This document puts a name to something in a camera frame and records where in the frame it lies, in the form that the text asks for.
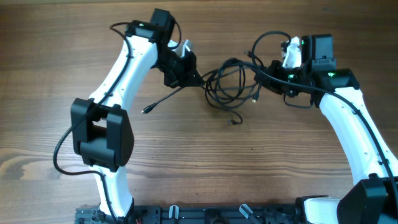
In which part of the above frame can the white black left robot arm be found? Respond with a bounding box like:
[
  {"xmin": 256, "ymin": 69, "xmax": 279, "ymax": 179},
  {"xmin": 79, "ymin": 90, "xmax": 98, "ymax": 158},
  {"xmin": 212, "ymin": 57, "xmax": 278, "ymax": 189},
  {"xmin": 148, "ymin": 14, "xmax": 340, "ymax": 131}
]
[{"xmin": 71, "ymin": 9, "xmax": 204, "ymax": 223}]

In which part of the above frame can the black USB cable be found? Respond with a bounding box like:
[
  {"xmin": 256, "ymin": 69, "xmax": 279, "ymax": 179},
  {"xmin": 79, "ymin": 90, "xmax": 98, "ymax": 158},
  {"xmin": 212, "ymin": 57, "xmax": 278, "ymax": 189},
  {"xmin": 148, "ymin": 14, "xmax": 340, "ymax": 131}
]
[{"xmin": 201, "ymin": 49, "xmax": 262, "ymax": 126}]

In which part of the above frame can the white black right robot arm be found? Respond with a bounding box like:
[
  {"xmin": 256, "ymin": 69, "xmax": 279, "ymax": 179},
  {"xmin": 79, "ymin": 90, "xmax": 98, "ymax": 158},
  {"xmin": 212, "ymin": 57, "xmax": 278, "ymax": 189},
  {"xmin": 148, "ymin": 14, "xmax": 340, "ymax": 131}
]
[{"xmin": 250, "ymin": 34, "xmax": 397, "ymax": 223}]

